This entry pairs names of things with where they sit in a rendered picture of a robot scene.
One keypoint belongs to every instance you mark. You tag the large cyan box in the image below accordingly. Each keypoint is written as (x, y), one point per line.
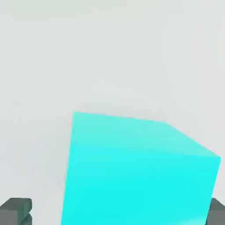
(137, 175)

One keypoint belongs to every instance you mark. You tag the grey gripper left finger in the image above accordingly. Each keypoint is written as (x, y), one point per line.
(14, 212)

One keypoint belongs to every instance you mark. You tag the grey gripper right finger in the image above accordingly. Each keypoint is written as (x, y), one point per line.
(218, 214)

